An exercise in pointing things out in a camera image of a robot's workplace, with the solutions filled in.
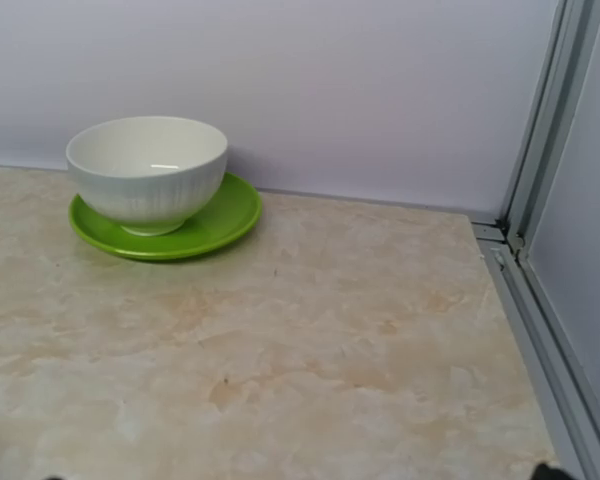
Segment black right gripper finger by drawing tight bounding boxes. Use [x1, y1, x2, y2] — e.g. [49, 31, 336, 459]
[533, 463, 575, 480]

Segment green plate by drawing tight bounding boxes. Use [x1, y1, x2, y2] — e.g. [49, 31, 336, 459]
[68, 173, 262, 262]

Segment white ceramic bowl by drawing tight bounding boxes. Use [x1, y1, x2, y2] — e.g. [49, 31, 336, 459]
[66, 116, 229, 236]

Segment aluminium frame post right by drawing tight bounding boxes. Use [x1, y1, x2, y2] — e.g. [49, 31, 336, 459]
[475, 1, 600, 479]

